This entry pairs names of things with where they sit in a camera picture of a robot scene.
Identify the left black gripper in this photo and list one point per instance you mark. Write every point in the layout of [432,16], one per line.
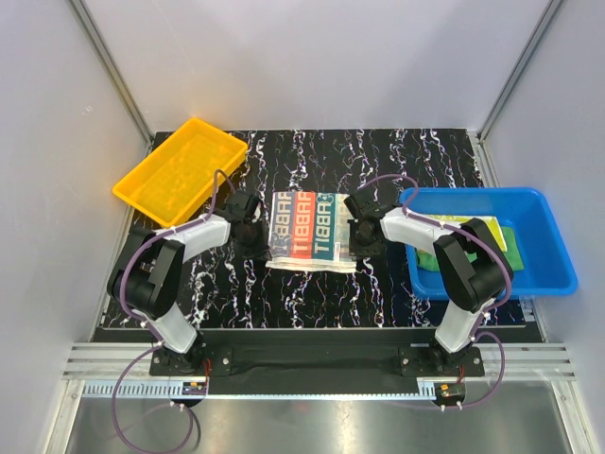
[261,251]

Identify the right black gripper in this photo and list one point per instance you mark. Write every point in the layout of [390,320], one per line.
[355,250]

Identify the white red printed towel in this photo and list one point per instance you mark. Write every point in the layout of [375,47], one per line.
[309,231]

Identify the green microfibre towel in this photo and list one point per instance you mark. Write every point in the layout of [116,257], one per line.
[426,261]

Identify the yellow patterned towel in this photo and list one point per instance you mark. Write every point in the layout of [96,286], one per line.
[491,222]

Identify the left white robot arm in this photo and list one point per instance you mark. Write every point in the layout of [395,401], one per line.
[146,276]

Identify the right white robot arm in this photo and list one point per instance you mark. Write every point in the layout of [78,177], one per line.
[473,269]

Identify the yellow plastic tray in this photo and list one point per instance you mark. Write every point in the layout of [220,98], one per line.
[176,179]

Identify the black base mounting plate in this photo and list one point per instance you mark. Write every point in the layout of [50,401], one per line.
[313,363]

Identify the blue plastic bin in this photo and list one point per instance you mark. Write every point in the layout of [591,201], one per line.
[548,269]

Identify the aluminium frame rail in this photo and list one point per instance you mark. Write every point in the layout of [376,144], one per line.
[129,371]

